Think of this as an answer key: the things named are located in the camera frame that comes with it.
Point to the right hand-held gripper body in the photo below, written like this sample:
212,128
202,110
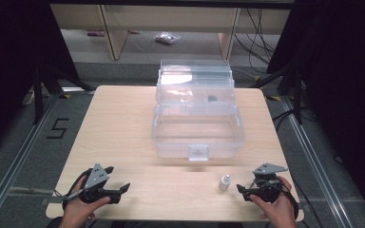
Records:
267,186

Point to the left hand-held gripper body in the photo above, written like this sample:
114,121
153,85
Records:
95,177

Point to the small white bottle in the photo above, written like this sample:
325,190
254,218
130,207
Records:
224,183

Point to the clear plastic storage box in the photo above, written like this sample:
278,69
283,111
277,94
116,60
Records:
198,126

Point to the person's right hand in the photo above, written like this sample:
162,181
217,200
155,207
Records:
282,212

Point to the person's left hand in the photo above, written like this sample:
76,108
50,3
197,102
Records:
76,210

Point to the black metal stand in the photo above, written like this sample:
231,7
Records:
297,95
38,95

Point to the white power strip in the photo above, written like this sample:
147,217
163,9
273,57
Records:
28,97

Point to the dark curtain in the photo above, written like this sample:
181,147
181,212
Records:
15,57
345,79

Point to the light wooden shelf unit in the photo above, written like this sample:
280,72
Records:
117,34

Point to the pink object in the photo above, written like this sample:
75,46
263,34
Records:
95,33

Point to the clear plastic bag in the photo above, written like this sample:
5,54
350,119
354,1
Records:
168,38

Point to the aluminium floor rail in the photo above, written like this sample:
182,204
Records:
19,158
316,167

